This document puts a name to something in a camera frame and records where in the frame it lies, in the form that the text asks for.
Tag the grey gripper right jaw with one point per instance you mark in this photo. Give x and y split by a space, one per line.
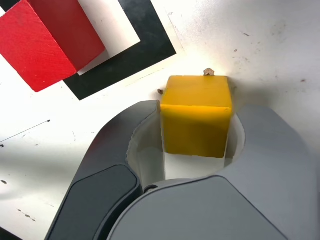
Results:
225 212

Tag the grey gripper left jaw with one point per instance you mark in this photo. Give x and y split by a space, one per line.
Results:
105 175

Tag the yellow cube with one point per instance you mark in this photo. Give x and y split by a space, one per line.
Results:
197 125

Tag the red cube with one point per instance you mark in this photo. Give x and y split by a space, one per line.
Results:
37 50

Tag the black tape square outline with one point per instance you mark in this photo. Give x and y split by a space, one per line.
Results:
147 25

